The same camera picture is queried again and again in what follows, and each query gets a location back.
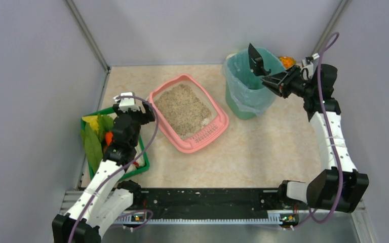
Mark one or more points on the green trash bin with bag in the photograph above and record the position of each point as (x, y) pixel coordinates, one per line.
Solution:
(245, 94)

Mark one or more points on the cat litter sand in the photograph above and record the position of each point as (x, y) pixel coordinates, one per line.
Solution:
(183, 110)

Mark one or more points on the orange carrot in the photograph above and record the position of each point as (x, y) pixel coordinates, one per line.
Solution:
(108, 138)

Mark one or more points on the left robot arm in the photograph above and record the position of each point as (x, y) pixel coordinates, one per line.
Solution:
(97, 208)

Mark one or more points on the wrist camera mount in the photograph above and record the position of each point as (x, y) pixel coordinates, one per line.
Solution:
(309, 65)
(124, 103)

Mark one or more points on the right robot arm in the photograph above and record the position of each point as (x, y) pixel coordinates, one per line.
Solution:
(339, 186)

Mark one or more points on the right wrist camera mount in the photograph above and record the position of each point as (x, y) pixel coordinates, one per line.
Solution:
(309, 65)

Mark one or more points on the orange toy fruit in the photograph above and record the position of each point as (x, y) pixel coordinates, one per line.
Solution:
(287, 61)

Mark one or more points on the pink litter box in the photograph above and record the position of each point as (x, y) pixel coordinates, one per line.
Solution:
(204, 136)

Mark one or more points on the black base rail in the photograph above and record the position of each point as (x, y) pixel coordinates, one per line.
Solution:
(214, 205)

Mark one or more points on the black litter scoop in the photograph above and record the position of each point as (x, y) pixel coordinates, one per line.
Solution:
(256, 62)

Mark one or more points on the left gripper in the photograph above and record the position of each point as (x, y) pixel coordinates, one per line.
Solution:
(148, 114)

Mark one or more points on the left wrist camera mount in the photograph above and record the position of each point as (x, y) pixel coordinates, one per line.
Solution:
(124, 103)

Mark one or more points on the green leafy vegetable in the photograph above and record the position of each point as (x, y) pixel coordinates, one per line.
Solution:
(93, 132)

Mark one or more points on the green vegetable tray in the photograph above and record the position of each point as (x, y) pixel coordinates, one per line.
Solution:
(129, 173)

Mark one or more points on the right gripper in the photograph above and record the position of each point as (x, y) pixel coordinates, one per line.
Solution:
(280, 82)

